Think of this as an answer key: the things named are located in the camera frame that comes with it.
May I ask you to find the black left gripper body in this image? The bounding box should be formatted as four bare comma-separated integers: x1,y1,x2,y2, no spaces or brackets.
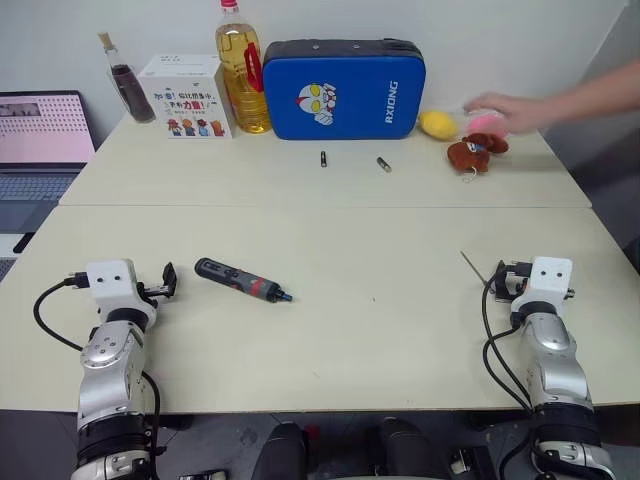
135,281,170,308

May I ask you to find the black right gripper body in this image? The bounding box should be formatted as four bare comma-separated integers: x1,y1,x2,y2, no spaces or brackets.
501,260,532,303

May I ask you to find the thin dark metal rod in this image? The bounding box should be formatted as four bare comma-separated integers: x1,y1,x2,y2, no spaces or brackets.
460,250,488,287

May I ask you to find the black red electric screwdriver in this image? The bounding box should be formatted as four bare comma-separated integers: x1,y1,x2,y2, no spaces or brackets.
194,257,295,305

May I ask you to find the person's bare hand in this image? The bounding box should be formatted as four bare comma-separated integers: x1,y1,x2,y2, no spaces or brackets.
463,91,540,135

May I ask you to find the brown plush toy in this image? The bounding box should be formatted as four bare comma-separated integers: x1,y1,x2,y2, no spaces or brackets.
446,132,510,174

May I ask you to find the pink round toy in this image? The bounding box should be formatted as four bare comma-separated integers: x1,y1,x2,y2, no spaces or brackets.
466,110,510,139

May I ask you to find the yellow lemon toy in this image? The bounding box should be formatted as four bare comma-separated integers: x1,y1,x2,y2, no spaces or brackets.
418,110,459,140

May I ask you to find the grey laptop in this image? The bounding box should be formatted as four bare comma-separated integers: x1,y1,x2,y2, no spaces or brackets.
0,90,97,284

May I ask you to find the white printed cardboard box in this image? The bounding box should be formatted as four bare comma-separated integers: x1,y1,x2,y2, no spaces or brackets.
137,53,236,141

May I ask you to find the dark sauce glass bottle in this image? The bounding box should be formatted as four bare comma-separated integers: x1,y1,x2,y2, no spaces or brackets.
97,32,158,124

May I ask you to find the large cooking oil bottle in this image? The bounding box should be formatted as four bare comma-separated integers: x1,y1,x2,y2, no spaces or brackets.
214,0,272,135

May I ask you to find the blue kick pad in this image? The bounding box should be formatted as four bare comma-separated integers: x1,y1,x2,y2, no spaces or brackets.
262,37,428,141

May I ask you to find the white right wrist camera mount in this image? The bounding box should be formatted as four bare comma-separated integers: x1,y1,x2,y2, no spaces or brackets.
510,256,574,316

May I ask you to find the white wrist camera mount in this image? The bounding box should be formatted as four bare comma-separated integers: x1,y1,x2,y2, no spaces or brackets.
84,258,158,322
510,256,574,316

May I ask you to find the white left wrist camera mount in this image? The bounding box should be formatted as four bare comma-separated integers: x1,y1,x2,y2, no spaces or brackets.
84,258,158,322

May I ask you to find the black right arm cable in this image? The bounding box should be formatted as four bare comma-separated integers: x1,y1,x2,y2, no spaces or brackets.
481,282,534,414

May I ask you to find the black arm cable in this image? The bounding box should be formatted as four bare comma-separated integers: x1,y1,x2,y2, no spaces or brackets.
481,282,534,414
33,271,89,351

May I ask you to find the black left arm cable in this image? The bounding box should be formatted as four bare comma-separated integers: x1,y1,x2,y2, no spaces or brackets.
33,271,89,351

